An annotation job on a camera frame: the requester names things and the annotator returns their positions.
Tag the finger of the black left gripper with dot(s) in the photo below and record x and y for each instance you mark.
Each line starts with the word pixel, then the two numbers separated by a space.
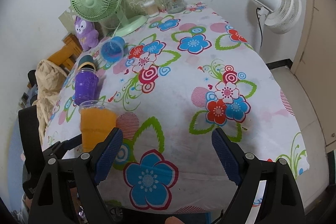
pixel 67 145

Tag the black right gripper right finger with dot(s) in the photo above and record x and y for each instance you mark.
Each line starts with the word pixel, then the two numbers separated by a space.
pixel 281 201

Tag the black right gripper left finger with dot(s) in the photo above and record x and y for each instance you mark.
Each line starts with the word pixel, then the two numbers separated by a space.
pixel 83 173

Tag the orange plastic cup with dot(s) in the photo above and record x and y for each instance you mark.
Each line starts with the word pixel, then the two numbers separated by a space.
pixel 97 119

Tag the purple plastic cup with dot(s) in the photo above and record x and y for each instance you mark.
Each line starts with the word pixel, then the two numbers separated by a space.
pixel 86 82

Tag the blue plastic cup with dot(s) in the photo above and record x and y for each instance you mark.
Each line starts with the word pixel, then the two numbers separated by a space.
pixel 112 50

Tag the beige quilted jacket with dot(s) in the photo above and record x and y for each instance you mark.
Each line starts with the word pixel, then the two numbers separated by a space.
pixel 50 79

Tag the teal and yellow tumbler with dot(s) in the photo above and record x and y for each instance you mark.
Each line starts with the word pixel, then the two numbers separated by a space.
pixel 86 62

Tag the wooden chair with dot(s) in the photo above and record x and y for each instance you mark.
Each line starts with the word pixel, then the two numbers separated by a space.
pixel 66 57

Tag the purple plush toy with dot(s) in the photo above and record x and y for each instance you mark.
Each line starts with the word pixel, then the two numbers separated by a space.
pixel 86 33

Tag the floral tablecloth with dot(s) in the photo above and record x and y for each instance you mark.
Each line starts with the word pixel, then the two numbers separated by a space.
pixel 183 76

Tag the green desk fan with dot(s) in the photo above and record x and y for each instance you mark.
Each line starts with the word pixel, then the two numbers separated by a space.
pixel 110 14

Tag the cotton swab container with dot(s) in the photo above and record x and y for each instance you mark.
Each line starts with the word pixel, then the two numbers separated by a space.
pixel 151 8

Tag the white standing fan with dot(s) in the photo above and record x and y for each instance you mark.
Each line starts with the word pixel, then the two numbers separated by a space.
pixel 280 16

